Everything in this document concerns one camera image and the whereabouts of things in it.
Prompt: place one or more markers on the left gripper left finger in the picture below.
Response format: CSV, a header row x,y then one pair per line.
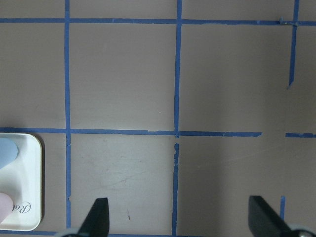
x,y
97,222

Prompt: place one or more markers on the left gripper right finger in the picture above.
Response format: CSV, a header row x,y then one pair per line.
x,y
263,221

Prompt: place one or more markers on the pink plastic cup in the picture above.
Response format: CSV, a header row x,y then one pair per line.
x,y
6,206

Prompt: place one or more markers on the blue cup tray rear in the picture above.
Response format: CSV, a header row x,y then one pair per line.
x,y
8,152

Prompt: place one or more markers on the cream serving tray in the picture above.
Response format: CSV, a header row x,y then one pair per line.
x,y
22,180

